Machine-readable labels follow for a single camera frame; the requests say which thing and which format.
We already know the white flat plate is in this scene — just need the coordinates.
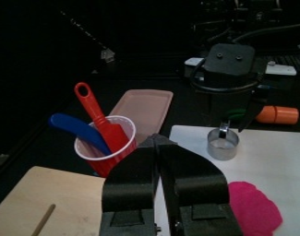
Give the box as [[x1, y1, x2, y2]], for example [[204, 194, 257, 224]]
[[183, 57, 297, 77]]

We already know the metal frame clamp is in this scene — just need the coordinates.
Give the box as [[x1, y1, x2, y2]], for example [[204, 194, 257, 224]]
[[101, 48, 117, 64]]

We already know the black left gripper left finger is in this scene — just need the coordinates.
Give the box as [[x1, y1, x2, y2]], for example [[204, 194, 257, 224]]
[[99, 133, 162, 236]]

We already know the pink play dough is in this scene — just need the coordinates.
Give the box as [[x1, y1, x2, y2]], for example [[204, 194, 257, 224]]
[[226, 181, 284, 236]]

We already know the blue plastic spatula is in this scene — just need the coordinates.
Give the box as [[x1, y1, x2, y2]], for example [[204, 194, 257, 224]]
[[47, 112, 113, 156]]

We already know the thin diagonal frame cord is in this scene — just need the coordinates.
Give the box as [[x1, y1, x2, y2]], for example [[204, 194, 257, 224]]
[[58, 10, 110, 52]]

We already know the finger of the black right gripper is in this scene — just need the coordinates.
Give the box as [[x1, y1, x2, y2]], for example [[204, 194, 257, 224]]
[[237, 97, 269, 133]]

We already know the red plastic spatula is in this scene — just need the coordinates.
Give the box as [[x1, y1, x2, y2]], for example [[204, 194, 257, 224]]
[[72, 81, 131, 155]]

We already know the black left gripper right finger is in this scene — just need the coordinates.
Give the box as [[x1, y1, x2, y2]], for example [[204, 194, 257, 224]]
[[155, 134, 245, 236]]

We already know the wooden drawer box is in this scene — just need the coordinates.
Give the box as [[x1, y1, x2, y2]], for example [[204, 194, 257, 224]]
[[0, 165, 107, 236]]

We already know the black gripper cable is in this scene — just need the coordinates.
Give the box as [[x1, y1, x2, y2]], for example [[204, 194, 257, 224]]
[[189, 57, 261, 94]]

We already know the orange roller with green handle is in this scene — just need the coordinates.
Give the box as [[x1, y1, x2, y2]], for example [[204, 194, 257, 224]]
[[226, 105, 300, 125]]

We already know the white cutting board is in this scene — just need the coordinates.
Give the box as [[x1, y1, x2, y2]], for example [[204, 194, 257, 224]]
[[153, 124, 300, 236]]

